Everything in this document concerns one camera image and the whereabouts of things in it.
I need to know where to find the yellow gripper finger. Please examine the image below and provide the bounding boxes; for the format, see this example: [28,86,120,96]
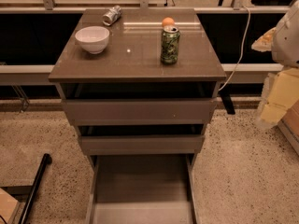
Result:
[251,28,276,52]

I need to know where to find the green soda can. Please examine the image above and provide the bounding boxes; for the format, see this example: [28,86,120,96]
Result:
[161,25,180,64]

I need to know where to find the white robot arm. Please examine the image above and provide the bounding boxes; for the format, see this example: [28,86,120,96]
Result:
[251,1,299,67]

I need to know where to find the brown drawer cabinet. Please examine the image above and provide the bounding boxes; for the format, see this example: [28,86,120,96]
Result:
[48,7,227,224]

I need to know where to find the top drawer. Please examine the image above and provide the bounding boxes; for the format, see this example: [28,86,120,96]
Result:
[63,99,216,126]

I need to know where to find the silver can lying down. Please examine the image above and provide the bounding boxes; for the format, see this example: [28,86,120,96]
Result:
[103,6,121,26]

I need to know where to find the middle drawer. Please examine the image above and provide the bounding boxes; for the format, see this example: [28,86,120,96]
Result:
[78,135,205,155]

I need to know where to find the open bottom drawer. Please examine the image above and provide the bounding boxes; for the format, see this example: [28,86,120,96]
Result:
[85,154,200,224]

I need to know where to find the cardboard box right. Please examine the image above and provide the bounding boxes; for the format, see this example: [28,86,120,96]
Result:
[278,101,299,155]

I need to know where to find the cardboard box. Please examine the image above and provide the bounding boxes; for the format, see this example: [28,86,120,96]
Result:
[0,189,20,224]
[278,101,299,155]

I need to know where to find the orange ball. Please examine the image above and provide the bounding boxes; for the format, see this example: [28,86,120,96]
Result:
[162,17,175,27]

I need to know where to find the white ceramic bowl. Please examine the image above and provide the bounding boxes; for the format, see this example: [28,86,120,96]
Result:
[75,26,110,54]

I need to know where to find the black pole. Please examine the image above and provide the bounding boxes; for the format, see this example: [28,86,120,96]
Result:
[18,153,52,224]

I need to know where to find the cardboard box bottom left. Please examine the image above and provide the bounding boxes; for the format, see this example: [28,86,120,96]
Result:
[0,189,20,224]

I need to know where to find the white cable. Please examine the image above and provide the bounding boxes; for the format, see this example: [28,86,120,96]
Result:
[218,6,252,92]

